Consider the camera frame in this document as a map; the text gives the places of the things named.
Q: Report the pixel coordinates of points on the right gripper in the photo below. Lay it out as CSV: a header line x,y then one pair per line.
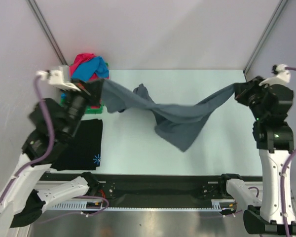
x,y
243,89

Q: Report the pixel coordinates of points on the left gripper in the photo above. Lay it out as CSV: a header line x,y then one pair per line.
x,y
91,90

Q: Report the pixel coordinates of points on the grey t shirt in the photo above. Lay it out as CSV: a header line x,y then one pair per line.
x,y
177,124

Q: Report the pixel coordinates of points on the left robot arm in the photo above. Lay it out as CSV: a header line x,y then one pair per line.
x,y
55,127

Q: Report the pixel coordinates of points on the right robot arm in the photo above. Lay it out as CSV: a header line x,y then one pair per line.
x,y
273,214

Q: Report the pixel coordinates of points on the green plastic bin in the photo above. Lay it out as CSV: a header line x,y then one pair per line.
x,y
89,110

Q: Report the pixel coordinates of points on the blue t shirt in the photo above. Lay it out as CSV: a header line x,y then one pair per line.
x,y
95,68

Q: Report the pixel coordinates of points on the pink t shirt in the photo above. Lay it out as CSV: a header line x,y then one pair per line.
x,y
84,57

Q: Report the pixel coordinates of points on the folded black t shirt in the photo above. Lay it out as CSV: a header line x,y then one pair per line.
x,y
84,151

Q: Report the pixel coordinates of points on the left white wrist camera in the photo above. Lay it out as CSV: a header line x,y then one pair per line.
x,y
58,77

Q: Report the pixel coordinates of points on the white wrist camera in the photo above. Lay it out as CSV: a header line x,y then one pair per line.
x,y
281,76
58,77

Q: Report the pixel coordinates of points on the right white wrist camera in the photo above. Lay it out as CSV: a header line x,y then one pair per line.
x,y
281,76

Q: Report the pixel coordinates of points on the right aluminium corner post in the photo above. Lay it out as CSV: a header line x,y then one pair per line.
x,y
265,34

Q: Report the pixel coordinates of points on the aluminium corner post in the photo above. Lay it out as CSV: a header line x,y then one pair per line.
x,y
34,7
265,34

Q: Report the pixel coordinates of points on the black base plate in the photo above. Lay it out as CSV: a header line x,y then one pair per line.
x,y
156,191

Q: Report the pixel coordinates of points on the left aluminium corner post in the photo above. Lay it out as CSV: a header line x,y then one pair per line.
x,y
34,7

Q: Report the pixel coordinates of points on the white slotted cable duct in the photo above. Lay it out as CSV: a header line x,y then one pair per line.
x,y
215,205

